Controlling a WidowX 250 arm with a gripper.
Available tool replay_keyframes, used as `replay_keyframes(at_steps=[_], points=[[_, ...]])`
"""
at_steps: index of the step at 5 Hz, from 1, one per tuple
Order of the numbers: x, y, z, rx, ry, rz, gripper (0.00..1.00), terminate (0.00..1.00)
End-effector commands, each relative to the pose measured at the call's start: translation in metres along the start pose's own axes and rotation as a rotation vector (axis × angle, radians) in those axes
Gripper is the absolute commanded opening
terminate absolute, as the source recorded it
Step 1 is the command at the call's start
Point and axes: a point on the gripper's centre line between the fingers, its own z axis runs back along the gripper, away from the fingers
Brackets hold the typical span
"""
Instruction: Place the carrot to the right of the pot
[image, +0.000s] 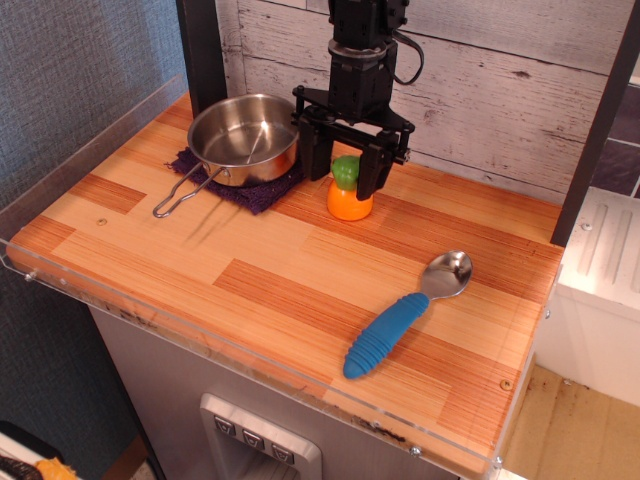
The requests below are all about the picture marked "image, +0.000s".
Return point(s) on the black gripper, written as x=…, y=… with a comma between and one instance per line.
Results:
x=354, y=110

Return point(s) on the orange toy carrot green top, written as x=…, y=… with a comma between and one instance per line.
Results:
x=342, y=201

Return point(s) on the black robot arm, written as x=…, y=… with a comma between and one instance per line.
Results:
x=360, y=24

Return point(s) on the purple cloth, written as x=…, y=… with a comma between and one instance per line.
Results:
x=256, y=199

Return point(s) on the clear acrylic table guard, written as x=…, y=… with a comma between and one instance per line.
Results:
x=230, y=329

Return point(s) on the white toy appliance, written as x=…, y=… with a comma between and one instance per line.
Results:
x=590, y=329

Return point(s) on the yellow toy at corner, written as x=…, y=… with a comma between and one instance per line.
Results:
x=54, y=469

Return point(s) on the stainless steel pot with handle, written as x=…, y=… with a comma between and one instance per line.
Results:
x=242, y=142

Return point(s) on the blue handled metal spoon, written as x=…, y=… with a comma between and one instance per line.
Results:
x=446, y=276

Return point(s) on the black vertical post left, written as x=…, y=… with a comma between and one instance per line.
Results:
x=203, y=54

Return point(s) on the black vertical post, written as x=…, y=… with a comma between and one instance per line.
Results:
x=610, y=101
x=203, y=54

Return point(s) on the black vertical post right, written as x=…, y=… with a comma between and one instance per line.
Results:
x=610, y=101

